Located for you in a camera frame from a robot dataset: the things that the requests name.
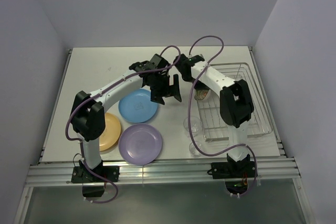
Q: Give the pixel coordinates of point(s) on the flower patterned small dish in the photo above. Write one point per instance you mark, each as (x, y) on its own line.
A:
(202, 95)

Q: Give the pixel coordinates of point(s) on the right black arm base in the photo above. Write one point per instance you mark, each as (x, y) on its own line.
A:
(236, 174)

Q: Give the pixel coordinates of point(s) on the purple plastic plate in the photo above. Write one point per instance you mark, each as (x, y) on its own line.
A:
(140, 144)

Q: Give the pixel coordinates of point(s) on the blue plastic plate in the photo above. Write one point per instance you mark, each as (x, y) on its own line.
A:
(137, 106)

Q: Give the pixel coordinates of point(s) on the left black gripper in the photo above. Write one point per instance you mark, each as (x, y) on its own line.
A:
(169, 91)

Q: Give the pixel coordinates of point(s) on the small clear glass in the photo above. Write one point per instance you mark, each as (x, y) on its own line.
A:
(194, 152)

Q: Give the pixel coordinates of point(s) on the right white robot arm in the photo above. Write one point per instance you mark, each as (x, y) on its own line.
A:
(235, 103)

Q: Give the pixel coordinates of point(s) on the aluminium mounting rail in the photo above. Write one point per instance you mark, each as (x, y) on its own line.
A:
(159, 172)

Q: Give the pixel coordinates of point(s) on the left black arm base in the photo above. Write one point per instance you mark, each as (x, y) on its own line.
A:
(94, 181)

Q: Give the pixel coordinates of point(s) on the large clear glass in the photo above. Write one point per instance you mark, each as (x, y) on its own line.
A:
(196, 126)

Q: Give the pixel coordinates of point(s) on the orange plastic plate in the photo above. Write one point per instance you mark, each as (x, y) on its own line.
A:
(111, 134)

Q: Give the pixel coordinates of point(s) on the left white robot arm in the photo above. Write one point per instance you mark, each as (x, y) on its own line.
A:
(87, 116)

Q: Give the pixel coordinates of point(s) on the metal wire dish rack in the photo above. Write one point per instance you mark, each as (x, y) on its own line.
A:
(214, 128)

